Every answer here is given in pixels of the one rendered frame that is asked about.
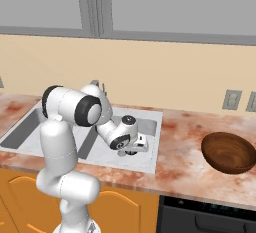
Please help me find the grey wall cabinet door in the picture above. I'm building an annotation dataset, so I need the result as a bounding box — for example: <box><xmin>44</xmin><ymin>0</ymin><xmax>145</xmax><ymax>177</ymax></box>
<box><xmin>0</xmin><ymin>0</ymin><xmax>98</xmax><ymax>39</ymax></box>
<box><xmin>94</xmin><ymin>0</ymin><xmax>256</xmax><ymax>47</ymax></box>

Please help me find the steel double sink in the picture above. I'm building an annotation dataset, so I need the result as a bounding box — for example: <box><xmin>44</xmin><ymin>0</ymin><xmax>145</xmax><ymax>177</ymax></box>
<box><xmin>0</xmin><ymin>100</ymin><xmax>164</xmax><ymax>175</ymax></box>

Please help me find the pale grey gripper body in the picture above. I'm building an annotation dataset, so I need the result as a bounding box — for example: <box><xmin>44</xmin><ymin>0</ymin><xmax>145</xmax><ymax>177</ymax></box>
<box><xmin>116</xmin><ymin>142</ymin><xmax>150</xmax><ymax>158</ymax></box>

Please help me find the orange base cabinet door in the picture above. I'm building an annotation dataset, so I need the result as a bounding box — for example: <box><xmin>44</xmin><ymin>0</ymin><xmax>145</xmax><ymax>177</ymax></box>
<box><xmin>0</xmin><ymin>167</ymin><xmax>64</xmax><ymax>233</ymax></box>
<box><xmin>87</xmin><ymin>182</ymin><xmax>161</xmax><ymax>233</ymax></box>

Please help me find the black dishwasher handle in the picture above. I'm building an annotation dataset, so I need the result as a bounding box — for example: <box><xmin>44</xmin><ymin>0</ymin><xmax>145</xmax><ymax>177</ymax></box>
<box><xmin>194</xmin><ymin>211</ymin><xmax>256</xmax><ymax>233</ymax></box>

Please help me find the grey sink tap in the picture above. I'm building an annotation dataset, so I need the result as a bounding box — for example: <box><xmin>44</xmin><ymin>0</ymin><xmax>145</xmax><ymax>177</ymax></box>
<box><xmin>89</xmin><ymin>79</ymin><xmax>108</xmax><ymax>95</ymax></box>

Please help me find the black dishwasher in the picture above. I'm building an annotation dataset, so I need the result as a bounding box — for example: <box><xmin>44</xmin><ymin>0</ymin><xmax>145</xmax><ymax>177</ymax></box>
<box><xmin>155</xmin><ymin>194</ymin><xmax>256</xmax><ymax>233</ymax></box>

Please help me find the brown wooden bowl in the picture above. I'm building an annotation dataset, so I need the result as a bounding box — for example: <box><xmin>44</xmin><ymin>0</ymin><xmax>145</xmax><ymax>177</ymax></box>
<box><xmin>200</xmin><ymin>131</ymin><xmax>256</xmax><ymax>176</ymax></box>

